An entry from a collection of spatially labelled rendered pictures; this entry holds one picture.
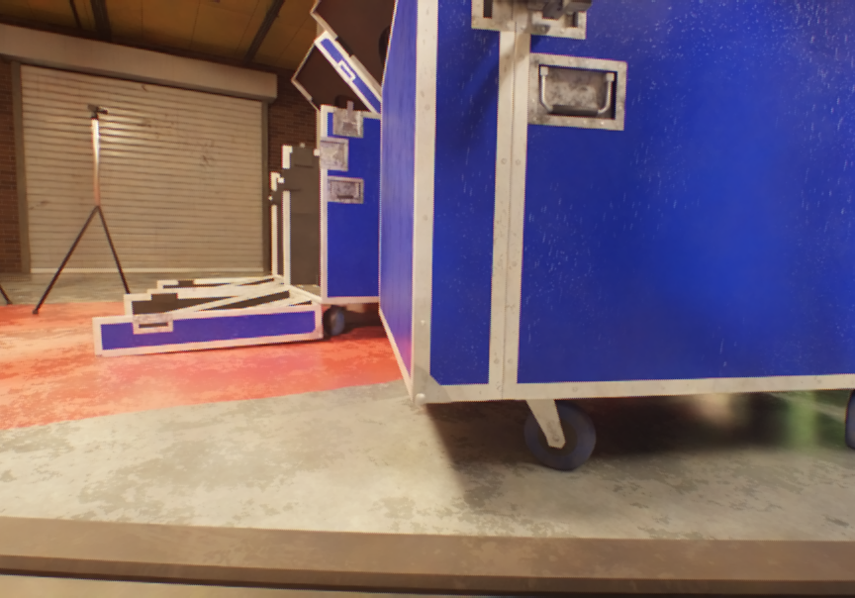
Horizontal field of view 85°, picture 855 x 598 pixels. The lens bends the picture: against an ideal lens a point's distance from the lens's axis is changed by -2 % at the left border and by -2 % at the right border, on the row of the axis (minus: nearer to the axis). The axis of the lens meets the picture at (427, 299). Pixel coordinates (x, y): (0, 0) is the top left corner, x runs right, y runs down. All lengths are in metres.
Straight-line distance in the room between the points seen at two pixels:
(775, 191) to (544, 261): 0.42
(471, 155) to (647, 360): 0.43
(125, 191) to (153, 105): 1.28
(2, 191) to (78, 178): 0.87
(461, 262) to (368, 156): 1.42
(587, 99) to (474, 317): 0.38
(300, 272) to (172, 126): 5.43
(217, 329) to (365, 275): 0.62
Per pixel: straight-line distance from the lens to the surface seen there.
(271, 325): 1.98
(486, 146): 0.73
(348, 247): 2.03
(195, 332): 1.96
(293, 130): 8.44
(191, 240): 7.87
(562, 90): 0.81
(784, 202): 0.99
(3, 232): 8.14
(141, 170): 7.92
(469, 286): 0.72
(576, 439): 0.91
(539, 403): 0.90
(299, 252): 2.86
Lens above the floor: 0.39
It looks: 6 degrees down
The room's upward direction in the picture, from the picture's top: 1 degrees clockwise
